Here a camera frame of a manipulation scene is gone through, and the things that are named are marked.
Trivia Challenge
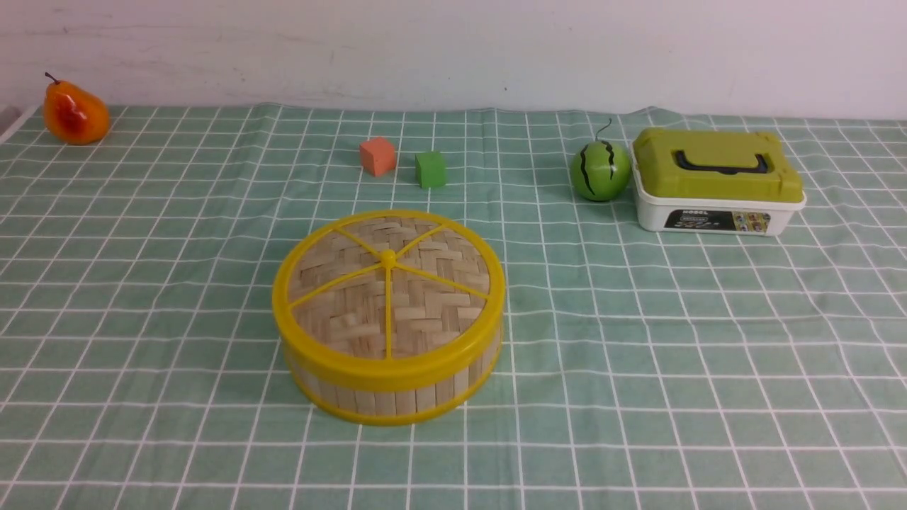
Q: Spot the orange toy pear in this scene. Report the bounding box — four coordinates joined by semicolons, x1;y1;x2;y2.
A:
43;72;111;146

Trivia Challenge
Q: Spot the green toy watermelon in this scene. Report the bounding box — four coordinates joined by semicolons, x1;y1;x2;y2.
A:
569;119;632;201

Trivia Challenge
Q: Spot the yellow bamboo steamer lid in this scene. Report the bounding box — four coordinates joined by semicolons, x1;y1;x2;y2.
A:
271;210;506;392

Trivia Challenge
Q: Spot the yellow bamboo steamer basket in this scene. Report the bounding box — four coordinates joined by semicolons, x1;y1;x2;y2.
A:
283;329;503;426

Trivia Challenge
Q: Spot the green foam cube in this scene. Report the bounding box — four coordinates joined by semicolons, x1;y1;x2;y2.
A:
415;151;447;188

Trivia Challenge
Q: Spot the orange foam cube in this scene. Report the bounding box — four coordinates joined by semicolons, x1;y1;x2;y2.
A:
359;137;398;177

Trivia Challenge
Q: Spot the green and white lunch box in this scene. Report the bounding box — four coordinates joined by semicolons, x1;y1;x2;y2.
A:
632;127;806;237

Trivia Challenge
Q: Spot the green checkered tablecloth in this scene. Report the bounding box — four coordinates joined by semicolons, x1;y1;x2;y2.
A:
1;104;906;509

